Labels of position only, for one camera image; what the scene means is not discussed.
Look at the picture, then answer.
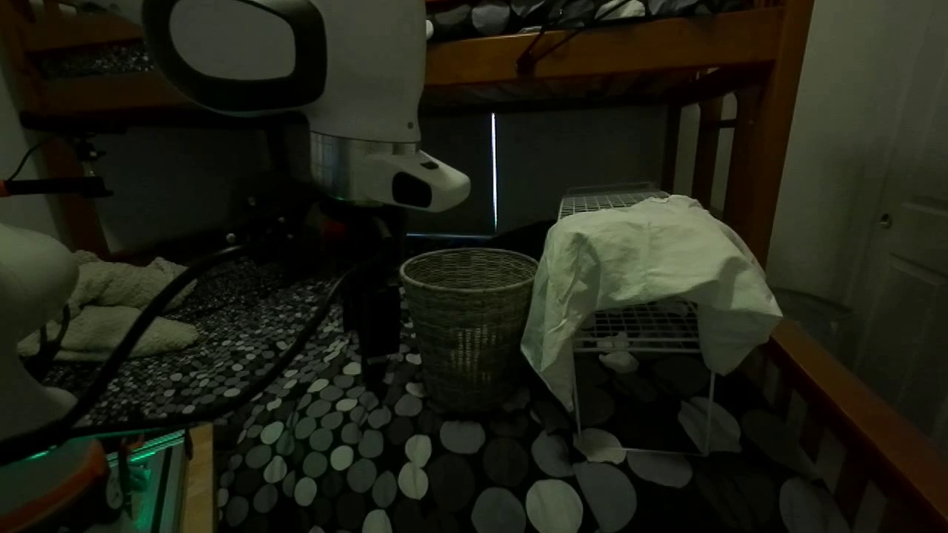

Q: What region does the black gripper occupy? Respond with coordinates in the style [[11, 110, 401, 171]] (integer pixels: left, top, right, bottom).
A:
[[319, 201, 413, 365]]

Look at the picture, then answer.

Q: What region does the white pillowcase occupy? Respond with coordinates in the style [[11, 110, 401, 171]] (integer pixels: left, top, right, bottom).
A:
[[519, 192, 789, 414]]

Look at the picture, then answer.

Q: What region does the woven wicker basket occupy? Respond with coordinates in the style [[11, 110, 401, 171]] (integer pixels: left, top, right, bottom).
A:
[[396, 245, 542, 414]]

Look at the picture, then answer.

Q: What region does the black grey dotted bedspread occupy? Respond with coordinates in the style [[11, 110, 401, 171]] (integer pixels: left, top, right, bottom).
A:
[[39, 245, 863, 533]]

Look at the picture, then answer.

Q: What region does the wooden plank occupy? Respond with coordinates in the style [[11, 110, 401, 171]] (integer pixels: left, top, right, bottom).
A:
[[182, 423, 219, 533]]

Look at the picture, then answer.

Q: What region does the white flat pillow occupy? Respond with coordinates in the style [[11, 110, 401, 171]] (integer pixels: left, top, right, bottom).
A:
[[11, 301, 205, 365]]

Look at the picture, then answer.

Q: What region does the white crumpled cloth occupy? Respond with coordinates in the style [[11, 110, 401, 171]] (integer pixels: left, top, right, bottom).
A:
[[65, 248, 190, 312]]

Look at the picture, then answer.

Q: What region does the green lit plastic box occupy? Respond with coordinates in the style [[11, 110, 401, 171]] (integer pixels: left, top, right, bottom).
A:
[[93, 426, 195, 533]]

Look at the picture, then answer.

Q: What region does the black metal bar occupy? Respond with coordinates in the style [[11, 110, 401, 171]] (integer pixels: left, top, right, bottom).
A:
[[0, 175, 112, 201]]

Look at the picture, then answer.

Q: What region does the clear plastic bin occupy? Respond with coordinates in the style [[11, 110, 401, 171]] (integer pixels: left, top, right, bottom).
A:
[[773, 285, 863, 378]]

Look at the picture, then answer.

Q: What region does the white panel door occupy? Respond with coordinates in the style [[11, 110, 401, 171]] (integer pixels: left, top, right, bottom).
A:
[[854, 0, 948, 451]]

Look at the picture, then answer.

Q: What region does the thick black cable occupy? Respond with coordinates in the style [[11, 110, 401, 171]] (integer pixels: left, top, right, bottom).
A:
[[57, 245, 250, 429], [0, 275, 352, 467]]

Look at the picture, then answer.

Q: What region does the white wire rack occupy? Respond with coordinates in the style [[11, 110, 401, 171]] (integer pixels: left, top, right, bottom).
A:
[[553, 186, 728, 460]]

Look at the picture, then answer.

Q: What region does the thin black cable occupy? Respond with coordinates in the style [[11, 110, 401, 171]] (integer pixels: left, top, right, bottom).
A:
[[28, 306, 78, 384]]

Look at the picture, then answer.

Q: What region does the wooden bunk bed frame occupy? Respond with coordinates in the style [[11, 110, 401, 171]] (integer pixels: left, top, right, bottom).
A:
[[0, 0, 948, 533]]

